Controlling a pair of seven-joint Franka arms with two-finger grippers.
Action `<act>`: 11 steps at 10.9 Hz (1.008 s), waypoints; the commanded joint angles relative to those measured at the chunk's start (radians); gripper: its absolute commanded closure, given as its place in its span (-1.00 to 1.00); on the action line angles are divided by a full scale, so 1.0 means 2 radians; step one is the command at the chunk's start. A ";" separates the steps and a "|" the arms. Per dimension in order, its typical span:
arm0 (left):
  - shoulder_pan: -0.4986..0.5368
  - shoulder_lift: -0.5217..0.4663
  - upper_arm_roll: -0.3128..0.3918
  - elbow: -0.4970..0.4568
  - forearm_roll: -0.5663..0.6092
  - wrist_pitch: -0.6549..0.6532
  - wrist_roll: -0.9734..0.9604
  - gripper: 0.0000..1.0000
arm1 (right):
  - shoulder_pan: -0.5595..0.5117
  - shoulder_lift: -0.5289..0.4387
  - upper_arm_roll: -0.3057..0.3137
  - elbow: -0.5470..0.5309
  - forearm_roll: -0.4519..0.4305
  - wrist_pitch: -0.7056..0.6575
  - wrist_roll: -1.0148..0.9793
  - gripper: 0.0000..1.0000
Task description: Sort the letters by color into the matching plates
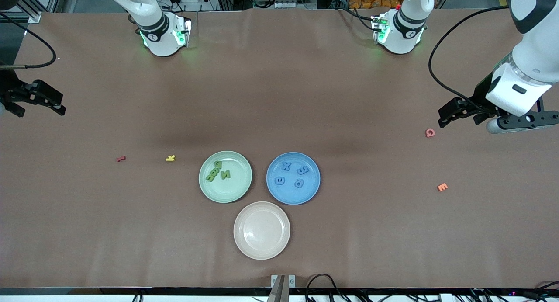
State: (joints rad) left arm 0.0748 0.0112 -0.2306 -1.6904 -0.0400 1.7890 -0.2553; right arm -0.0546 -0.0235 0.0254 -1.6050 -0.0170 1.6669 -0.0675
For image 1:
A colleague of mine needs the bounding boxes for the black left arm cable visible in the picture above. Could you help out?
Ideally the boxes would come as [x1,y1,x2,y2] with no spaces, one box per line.
[428,5,511,115]

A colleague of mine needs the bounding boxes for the blue plate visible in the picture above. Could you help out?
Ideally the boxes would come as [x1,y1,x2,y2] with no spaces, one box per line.
[266,152,321,205]

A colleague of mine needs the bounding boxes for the black arm base cable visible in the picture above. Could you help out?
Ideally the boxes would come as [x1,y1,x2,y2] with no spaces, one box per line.
[334,0,378,31]

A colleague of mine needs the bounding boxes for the pale green plate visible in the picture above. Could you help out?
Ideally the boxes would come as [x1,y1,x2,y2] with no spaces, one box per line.
[199,151,253,204]

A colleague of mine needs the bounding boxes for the pale pink plate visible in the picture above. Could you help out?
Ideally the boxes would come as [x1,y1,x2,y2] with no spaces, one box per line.
[233,201,291,260]

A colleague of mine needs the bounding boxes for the black looped cable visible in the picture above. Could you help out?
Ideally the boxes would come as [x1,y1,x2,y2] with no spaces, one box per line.
[305,273,350,302]

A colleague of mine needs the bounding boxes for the brown table cover sheet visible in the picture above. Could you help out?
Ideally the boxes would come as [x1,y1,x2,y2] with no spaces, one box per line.
[0,7,559,289]

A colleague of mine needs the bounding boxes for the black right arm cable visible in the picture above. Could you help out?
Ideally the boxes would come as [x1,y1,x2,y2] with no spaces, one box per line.
[0,11,58,71]

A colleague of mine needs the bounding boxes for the metal table clamp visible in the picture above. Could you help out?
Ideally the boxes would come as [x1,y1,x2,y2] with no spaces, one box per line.
[271,274,296,302]

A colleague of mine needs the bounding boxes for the aluminium frame strut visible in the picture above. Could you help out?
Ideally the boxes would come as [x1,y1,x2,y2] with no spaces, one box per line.
[22,0,42,24]

